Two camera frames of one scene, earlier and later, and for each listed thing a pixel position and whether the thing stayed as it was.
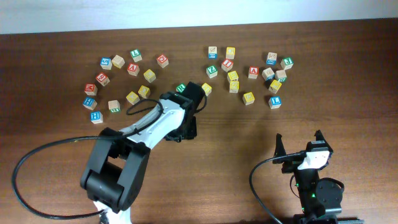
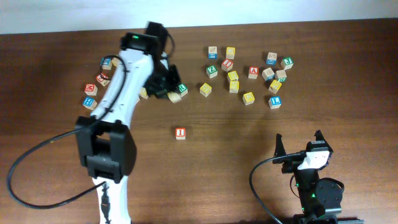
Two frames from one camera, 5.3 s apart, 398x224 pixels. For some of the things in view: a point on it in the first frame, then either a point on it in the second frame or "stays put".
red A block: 253,72 stays put
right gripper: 292,163 stays put
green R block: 180,88 stays put
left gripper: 191,134 -> 171,83
